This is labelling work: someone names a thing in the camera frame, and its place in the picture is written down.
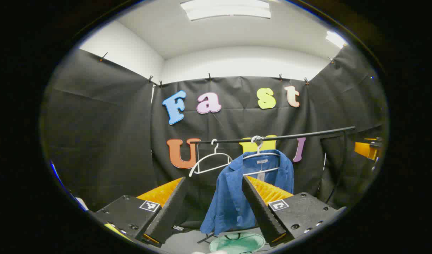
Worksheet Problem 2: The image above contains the large ceiling light panel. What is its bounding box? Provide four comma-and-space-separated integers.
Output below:
181, 0, 272, 21

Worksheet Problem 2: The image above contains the black backdrop cloth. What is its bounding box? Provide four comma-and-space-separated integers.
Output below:
41, 44, 387, 230

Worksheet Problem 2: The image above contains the white plastic hanger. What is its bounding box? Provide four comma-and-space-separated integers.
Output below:
189, 139, 234, 177
242, 136, 281, 176

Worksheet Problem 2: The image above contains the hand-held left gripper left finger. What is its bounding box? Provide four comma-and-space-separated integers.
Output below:
92, 176, 187, 248

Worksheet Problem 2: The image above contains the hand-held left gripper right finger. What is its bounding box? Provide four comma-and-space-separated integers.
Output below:
241, 175, 347, 247

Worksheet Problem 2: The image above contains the small ceiling light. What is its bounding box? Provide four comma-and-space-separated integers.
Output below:
325, 31, 348, 49

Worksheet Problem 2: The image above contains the blue corduroy jacket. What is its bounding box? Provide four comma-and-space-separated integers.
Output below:
200, 149, 294, 236

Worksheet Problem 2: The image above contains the black clothes rack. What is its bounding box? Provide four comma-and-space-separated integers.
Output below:
193, 126, 357, 244

